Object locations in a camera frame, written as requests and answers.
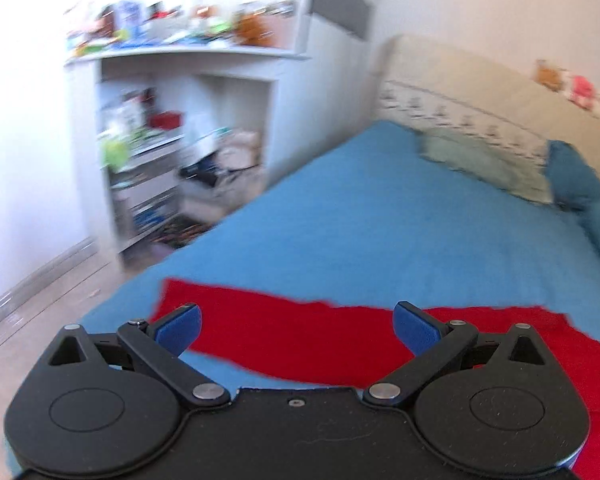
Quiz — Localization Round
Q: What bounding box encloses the green plastic item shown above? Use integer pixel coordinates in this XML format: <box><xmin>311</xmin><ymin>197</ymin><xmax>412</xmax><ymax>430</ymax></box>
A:
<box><xmin>102</xmin><ymin>137</ymin><xmax>131</xmax><ymax>171</ymax></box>

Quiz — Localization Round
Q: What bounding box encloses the grey cabinet panel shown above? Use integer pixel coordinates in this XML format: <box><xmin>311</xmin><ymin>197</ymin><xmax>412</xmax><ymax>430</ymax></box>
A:
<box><xmin>307</xmin><ymin>0</ymin><xmax>371</xmax><ymax>41</ymax></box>

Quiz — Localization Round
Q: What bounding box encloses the red box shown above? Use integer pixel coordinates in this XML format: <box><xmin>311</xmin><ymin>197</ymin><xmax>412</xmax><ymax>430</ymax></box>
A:
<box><xmin>147</xmin><ymin>111</ymin><xmax>183</xmax><ymax>131</ymax></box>

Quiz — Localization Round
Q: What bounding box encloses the white shelf unit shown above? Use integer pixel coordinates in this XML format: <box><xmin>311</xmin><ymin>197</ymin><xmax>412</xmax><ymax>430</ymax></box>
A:
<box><xmin>62</xmin><ymin>0</ymin><xmax>381</xmax><ymax>273</ymax></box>

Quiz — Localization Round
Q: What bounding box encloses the beige padded headboard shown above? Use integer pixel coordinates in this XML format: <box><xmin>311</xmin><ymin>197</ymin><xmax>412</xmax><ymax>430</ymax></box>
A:
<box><xmin>370</xmin><ymin>35</ymin><xmax>600</xmax><ymax>201</ymax></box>

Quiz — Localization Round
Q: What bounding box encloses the red garment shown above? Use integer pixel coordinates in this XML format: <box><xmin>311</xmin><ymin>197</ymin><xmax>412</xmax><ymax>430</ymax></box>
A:
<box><xmin>150</xmin><ymin>277</ymin><xmax>600</xmax><ymax>480</ymax></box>

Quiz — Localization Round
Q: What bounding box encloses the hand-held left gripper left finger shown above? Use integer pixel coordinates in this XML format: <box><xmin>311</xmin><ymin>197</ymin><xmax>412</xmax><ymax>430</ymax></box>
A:
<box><xmin>45</xmin><ymin>303</ymin><xmax>232</xmax><ymax>411</ymax></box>

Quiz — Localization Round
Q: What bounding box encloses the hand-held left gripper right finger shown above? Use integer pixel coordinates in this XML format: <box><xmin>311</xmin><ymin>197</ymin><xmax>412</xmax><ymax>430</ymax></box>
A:
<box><xmin>361</xmin><ymin>301</ymin><xmax>557</xmax><ymax>409</ymax></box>

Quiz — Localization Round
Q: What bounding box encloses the bed with blue sheet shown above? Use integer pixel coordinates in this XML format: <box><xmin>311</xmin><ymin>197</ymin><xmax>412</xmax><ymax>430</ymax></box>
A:
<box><xmin>2</xmin><ymin>120</ymin><xmax>600</xmax><ymax>480</ymax></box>

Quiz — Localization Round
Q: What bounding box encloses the orange plush toy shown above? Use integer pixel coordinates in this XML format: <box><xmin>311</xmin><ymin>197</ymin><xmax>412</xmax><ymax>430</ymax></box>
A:
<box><xmin>534</xmin><ymin>59</ymin><xmax>563</xmax><ymax>92</ymax></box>

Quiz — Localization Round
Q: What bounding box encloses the pale green pillow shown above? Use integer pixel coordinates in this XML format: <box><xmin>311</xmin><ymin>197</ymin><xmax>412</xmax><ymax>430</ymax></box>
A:
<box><xmin>417</xmin><ymin>127</ymin><xmax>556</xmax><ymax>206</ymax></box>

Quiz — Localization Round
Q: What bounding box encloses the cream cloth bag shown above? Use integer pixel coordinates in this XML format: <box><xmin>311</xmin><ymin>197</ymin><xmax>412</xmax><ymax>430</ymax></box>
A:
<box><xmin>215</xmin><ymin>130</ymin><xmax>261</xmax><ymax>196</ymax></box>

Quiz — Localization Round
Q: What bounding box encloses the pile of colourful shelf clutter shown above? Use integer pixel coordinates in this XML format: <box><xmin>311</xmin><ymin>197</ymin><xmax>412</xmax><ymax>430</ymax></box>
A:
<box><xmin>65</xmin><ymin>0</ymin><xmax>298</xmax><ymax>58</ymax></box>

